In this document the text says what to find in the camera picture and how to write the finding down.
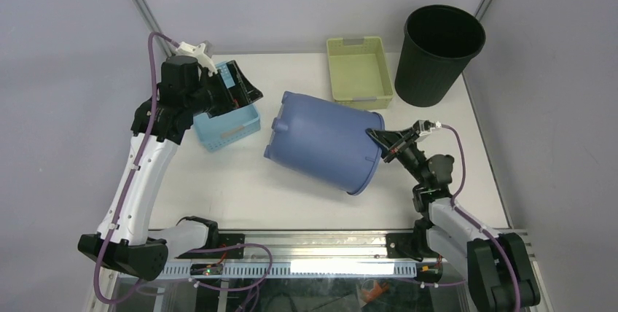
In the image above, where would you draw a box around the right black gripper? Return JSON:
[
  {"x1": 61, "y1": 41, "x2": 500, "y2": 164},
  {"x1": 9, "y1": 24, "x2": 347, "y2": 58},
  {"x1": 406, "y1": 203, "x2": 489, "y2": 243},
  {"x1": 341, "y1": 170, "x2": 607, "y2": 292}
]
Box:
[{"x1": 362, "y1": 128, "x2": 427, "y2": 188}]

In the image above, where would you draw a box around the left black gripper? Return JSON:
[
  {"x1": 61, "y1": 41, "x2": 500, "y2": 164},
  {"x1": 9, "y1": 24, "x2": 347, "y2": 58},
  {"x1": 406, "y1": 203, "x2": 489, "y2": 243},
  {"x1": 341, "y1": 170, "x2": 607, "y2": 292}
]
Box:
[{"x1": 186, "y1": 61, "x2": 262, "y2": 117}]

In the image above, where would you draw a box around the large blue plastic bucket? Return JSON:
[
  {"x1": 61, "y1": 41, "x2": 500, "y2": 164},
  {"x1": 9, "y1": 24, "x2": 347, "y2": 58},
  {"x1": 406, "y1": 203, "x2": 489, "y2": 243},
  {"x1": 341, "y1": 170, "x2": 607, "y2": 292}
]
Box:
[{"x1": 264, "y1": 91, "x2": 385, "y2": 195}]

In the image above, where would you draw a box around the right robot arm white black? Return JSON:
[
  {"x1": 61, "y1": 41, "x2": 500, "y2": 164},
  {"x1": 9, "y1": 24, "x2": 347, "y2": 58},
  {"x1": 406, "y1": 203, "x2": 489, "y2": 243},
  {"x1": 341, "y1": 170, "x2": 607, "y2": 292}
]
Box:
[{"x1": 366, "y1": 120, "x2": 541, "y2": 311}]

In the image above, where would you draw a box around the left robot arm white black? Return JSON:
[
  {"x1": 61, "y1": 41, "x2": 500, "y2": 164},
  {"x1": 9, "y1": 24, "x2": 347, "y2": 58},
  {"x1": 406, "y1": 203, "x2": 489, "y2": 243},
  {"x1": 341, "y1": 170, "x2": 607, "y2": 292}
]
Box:
[{"x1": 77, "y1": 55, "x2": 263, "y2": 281}]

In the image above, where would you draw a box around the light blue plastic basket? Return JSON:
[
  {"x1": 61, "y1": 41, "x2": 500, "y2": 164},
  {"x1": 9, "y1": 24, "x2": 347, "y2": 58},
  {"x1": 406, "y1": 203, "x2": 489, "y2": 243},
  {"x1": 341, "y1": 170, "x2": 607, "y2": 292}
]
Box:
[{"x1": 192, "y1": 60, "x2": 263, "y2": 152}]

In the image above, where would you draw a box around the light green plastic basket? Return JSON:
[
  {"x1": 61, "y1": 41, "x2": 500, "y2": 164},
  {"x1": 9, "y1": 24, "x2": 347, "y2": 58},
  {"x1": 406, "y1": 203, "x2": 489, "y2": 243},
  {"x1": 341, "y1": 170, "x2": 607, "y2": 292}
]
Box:
[{"x1": 326, "y1": 36, "x2": 394, "y2": 110}]

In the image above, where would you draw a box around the black plastic bucket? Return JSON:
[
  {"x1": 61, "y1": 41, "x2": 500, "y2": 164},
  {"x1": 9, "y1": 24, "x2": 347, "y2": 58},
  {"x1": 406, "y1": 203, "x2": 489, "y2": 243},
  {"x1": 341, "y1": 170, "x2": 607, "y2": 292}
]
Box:
[{"x1": 394, "y1": 4, "x2": 486, "y2": 107}]

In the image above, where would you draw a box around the orange object under table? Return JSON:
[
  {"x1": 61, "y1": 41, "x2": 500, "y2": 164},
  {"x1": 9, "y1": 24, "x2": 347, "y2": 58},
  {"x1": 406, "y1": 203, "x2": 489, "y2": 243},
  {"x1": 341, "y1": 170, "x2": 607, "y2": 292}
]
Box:
[{"x1": 358, "y1": 279, "x2": 389, "y2": 303}]

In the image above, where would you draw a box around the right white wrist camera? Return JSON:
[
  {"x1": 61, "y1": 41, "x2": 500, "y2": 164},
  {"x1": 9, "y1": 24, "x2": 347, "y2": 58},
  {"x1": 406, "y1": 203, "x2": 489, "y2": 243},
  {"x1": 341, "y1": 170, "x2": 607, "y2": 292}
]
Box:
[{"x1": 415, "y1": 120, "x2": 442, "y2": 137}]

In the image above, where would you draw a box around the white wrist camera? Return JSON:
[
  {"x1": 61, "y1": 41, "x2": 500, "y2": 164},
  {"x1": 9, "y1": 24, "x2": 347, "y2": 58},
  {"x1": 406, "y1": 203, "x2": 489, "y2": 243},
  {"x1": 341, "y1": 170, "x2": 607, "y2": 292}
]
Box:
[
  {"x1": 415, "y1": 120, "x2": 442, "y2": 137},
  {"x1": 174, "y1": 41, "x2": 219, "y2": 77}
]

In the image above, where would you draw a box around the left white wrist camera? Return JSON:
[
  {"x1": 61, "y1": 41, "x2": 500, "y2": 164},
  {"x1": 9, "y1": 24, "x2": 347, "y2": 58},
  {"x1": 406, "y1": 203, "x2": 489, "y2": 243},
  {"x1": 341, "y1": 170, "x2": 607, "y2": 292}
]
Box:
[{"x1": 174, "y1": 41, "x2": 219, "y2": 77}]

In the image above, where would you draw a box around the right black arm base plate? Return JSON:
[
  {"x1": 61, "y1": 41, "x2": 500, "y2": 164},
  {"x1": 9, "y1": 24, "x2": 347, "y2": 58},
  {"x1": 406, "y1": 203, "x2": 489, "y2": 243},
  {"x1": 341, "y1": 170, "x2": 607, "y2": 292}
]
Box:
[{"x1": 385, "y1": 232, "x2": 424, "y2": 261}]

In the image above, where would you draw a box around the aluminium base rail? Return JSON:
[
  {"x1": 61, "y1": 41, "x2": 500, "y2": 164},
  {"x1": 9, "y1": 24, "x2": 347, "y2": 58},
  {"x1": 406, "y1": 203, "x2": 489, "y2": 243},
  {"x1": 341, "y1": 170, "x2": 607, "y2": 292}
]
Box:
[{"x1": 101, "y1": 229, "x2": 537, "y2": 272}]

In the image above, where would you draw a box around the white slotted cable duct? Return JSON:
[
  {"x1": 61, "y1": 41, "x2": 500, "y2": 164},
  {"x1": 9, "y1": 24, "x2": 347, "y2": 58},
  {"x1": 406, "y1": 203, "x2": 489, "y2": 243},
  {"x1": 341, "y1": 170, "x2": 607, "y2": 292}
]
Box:
[{"x1": 157, "y1": 259, "x2": 417, "y2": 280}]

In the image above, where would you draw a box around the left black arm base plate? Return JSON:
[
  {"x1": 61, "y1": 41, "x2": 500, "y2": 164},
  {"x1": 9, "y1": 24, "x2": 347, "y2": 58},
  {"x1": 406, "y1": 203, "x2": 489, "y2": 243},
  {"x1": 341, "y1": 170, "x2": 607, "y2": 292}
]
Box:
[{"x1": 173, "y1": 233, "x2": 246, "y2": 260}]

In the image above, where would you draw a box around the left corner aluminium post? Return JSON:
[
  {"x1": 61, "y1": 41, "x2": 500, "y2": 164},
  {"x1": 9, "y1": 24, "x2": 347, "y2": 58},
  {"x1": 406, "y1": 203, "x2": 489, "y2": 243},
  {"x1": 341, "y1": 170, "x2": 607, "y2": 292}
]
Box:
[{"x1": 112, "y1": 0, "x2": 176, "y2": 57}]

